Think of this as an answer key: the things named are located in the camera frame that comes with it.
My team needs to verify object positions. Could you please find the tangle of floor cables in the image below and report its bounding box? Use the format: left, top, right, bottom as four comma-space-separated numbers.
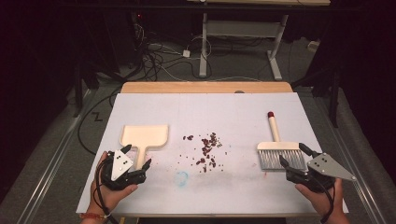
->
132, 22, 214, 82

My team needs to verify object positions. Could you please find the person's left hand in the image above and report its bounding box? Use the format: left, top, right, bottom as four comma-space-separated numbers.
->
88, 151, 139, 215

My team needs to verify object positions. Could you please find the cream brush with red cap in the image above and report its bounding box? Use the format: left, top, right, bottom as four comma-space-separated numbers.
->
257, 111, 308, 172

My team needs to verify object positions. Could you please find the long black floor cable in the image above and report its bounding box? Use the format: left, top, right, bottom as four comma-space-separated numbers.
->
77, 88, 121, 156

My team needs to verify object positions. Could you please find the white metal desk frame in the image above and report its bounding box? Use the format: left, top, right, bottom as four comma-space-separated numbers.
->
186, 0, 332, 81

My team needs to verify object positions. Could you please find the white table cover sheet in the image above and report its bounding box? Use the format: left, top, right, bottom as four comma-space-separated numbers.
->
76, 92, 349, 217

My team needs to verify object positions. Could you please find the right hand-held gripper black cable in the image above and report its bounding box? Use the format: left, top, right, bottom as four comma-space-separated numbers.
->
311, 175, 336, 224

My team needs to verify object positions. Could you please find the cream dustpan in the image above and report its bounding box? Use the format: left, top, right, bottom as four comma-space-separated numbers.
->
120, 124, 170, 171

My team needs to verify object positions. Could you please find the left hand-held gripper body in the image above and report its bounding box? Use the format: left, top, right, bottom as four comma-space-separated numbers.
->
101, 149, 148, 191

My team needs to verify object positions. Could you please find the pile of dark red crumbs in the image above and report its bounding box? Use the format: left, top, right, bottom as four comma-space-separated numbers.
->
182, 132, 228, 174

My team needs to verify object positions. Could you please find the metal floor rail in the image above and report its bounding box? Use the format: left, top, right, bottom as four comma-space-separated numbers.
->
15, 89, 96, 224
312, 92, 390, 224

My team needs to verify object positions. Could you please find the left hand-held gripper black cable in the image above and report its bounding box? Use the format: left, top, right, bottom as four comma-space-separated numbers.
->
92, 158, 120, 224

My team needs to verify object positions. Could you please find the wooden table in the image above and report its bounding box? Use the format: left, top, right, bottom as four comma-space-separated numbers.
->
76, 81, 349, 218

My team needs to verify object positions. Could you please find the black stand leg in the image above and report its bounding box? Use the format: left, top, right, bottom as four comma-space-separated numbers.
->
72, 62, 86, 119

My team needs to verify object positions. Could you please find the person's right hand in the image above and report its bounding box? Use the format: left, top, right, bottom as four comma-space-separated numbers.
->
294, 178, 347, 218

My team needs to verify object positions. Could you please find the hand-held gripper black cable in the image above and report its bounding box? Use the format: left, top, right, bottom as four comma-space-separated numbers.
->
311, 175, 336, 224
92, 158, 120, 224

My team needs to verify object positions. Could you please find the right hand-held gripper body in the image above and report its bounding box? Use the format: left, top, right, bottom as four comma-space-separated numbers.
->
285, 152, 358, 193

